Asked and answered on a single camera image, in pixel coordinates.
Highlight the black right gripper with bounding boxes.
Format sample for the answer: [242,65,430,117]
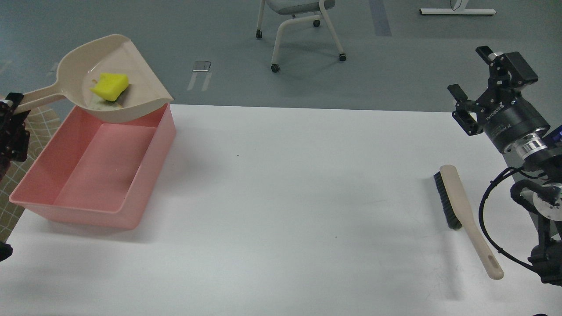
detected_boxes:
[447,46,550,154]

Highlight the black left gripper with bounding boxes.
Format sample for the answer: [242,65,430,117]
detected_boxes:
[0,93,30,163]

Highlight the yellow sponge piece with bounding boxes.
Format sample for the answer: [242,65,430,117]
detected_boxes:
[90,72,129,102]

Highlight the beige plastic dustpan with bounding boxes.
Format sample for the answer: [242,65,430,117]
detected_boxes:
[14,34,173,123]

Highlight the beige brush black bristles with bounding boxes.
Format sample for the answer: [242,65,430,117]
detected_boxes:
[433,165,504,280]

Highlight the white bread crust strip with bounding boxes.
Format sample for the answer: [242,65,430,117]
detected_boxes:
[88,96,123,111]

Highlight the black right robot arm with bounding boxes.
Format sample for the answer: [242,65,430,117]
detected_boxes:
[448,46,561,286]

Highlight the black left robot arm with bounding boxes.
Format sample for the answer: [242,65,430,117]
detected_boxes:
[0,93,30,261]

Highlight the pink plastic bin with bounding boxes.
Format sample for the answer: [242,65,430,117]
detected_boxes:
[9,104,176,230]

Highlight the beige checkered cloth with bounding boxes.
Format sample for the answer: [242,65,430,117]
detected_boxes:
[5,106,61,232]

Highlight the white table leg base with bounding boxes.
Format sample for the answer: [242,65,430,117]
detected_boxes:
[419,0,497,16]

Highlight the silver floor socket plate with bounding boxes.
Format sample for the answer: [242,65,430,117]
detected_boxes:
[191,61,212,72]

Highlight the white rolling chair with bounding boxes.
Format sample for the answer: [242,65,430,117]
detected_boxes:
[256,0,348,73]

